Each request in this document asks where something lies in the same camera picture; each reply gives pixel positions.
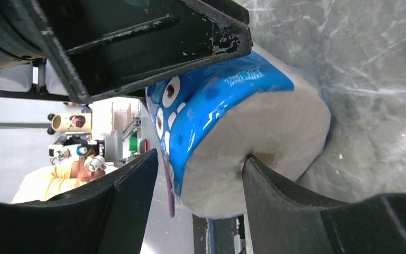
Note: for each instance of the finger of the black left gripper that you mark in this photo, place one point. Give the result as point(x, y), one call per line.
point(103, 49)

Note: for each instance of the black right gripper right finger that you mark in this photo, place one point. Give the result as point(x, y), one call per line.
point(285, 217)

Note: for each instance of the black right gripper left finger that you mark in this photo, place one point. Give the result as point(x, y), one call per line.
point(107, 215)

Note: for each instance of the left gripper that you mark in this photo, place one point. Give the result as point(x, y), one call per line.
point(31, 30)

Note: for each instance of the person in yellow shirt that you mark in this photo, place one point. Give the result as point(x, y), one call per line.
point(47, 182)

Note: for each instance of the cream mug with ears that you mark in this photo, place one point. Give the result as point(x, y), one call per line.
point(70, 123)

